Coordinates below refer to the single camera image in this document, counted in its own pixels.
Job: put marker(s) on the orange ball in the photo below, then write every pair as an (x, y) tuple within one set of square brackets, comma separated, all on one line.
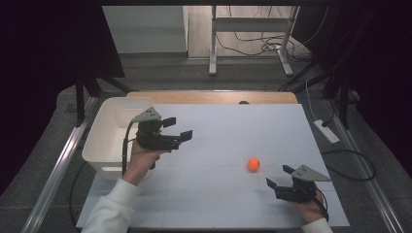
[(253, 164)]

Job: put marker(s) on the white plastic bin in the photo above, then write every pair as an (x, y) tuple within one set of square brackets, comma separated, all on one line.
[(110, 142)]

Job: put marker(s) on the person's left hand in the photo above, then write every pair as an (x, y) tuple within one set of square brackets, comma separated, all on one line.
[(139, 165)]

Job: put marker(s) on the black metal stand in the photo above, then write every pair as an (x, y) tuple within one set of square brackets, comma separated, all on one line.
[(344, 100), (81, 100)]

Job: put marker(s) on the black plug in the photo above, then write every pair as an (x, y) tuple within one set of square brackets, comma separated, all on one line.
[(324, 124)]

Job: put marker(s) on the aluminium rail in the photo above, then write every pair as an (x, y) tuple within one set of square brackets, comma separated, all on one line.
[(366, 174), (55, 174)]

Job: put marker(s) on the grey metal desk frame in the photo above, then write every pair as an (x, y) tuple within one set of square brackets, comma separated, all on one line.
[(249, 24)]

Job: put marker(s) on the white power strip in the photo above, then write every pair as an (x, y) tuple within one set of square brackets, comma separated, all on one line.
[(326, 131)]

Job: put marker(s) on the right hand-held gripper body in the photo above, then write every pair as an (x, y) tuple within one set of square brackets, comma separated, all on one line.
[(298, 192)]

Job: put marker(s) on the dark curtain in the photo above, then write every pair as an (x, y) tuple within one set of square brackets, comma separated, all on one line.
[(42, 64), (382, 71)]

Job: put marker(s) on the wooden table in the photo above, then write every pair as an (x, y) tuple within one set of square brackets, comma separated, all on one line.
[(210, 97)]

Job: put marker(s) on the person's right hand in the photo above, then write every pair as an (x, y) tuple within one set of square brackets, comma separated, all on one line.
[(311, 210)]

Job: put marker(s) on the white foam board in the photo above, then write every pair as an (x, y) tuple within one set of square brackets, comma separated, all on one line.
[(220, 129)]

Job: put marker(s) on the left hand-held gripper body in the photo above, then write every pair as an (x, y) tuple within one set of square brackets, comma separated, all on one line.
[(152, 139)]

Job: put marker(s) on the white cabinet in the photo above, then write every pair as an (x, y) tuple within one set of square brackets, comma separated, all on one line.
[(145, 29)]

